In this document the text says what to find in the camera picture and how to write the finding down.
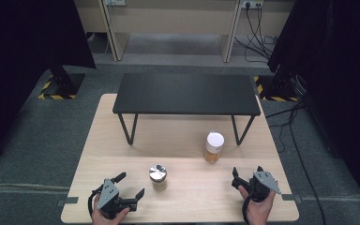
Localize hand-held gripper cable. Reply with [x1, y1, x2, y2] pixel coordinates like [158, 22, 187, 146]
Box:
[87, 185, 105, 219]
[241, 196, 252, 225]

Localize beige desk side panel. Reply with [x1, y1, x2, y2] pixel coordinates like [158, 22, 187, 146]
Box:
[97, 0, 131, 62]
[218, 0, 244, 64]

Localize glass jar with white lid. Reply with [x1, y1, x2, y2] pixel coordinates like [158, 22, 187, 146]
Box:
[203, 131, 225, 164]

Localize black floor cable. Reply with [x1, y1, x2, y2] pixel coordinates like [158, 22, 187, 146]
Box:
[264, 100, 327, 225]

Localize black cables at wall socket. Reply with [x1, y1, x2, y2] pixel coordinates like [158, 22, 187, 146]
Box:
[233, 5, 279, 64]

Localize person's right hand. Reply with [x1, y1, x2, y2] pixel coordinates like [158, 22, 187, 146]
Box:
[237, 186, 277, 225]

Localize white wall socket with plugs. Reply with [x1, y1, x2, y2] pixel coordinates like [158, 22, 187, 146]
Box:
[240, 0, 264, 9]

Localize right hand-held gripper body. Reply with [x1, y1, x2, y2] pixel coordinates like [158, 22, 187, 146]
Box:
[245, 170, 282, 203]

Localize left hand-held gripper cable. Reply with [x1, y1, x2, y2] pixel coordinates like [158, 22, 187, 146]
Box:
[87, 185, 105, 219]

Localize black desk shelf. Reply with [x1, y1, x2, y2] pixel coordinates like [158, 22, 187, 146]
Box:
[112, 72, 262, 147]

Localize person's left hand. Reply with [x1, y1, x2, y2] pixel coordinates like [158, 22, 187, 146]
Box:
[91, 194, 131, 225]

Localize right hand-held gripper cable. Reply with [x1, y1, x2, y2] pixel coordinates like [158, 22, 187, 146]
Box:
[241, 196, 252, 225]

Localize black stand base striped tape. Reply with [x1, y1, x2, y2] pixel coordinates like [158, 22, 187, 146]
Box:
[37, 65, 86, 100]
[253, 74, 302, 103]

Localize glass jar with silver lid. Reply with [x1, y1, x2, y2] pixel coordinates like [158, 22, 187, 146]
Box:
[148, 164, 169, 191]

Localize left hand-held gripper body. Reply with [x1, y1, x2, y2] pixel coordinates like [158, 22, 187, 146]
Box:
[97, 177, 138, 220]

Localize black curtain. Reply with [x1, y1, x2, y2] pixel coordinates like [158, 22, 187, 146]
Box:
[266, 0, 360, 217]
[0, 0, 97, 170]

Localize grey tape strip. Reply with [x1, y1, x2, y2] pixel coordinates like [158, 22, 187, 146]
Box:
[280, 193, 303, 204]
[56, 196, 80, 208]

